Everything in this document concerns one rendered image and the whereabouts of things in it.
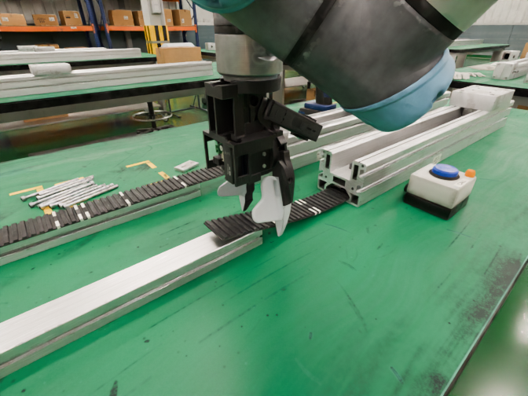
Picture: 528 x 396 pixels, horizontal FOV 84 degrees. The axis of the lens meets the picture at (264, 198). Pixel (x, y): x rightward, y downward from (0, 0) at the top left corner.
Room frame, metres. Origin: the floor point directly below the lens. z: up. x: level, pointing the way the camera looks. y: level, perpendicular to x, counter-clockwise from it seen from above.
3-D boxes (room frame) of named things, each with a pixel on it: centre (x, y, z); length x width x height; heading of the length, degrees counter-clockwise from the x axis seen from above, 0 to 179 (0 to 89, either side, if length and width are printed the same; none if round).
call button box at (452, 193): (0.47, -0.31, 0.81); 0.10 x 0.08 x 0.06; 39
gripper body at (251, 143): (0.36, 0.02, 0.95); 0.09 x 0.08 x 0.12; 129
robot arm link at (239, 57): (0.36, 0.01, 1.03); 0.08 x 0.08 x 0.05
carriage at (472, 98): (0.90, -0.64, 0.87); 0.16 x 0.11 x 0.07; 129
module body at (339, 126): (0.89, -0.33, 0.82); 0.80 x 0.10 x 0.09; 129
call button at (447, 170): (0.47, -0.32, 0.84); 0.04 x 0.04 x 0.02
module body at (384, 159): (0.75, -0.45, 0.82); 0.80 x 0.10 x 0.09; 129
